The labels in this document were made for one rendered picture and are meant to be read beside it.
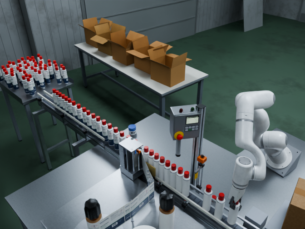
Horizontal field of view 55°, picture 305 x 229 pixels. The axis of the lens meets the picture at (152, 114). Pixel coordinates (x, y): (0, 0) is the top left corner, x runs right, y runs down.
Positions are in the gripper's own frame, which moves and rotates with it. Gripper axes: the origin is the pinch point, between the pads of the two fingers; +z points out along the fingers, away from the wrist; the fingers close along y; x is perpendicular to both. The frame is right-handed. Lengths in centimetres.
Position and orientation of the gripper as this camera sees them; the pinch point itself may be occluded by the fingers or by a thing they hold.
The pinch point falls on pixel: (235, 203)
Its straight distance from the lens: 177.2
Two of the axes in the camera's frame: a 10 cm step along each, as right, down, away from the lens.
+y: -7.0, 4.0, -6.0
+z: 0.1, 8.4, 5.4
